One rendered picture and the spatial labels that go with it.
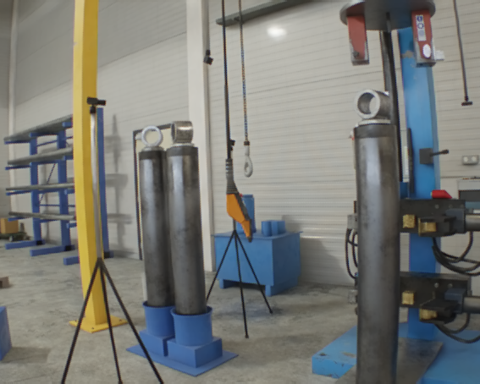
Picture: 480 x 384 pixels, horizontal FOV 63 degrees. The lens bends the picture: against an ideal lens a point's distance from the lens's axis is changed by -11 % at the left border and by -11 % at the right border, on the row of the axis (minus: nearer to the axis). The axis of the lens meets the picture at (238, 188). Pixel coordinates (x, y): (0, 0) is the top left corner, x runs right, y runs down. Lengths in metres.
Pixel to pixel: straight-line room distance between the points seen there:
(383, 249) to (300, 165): 3.16
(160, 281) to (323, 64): 3.13
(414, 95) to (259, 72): 3.00
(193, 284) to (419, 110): 1.85
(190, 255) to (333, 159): 2.54
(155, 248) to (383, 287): 1.63
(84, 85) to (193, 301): 2.09
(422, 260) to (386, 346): 0.89
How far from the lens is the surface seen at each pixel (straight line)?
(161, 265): 3.08
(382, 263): 2.08
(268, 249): 4.54
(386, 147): 2.06
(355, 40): 2.58
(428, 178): 2.86
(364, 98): 2.19
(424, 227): 2.34
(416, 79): 2.94
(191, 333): 2.94
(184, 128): 2.84
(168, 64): 6.78
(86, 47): 4.01
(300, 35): 5.33
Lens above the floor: 1.24
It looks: 1 degrees down
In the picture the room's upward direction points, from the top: 3 degrees counter-clockwise
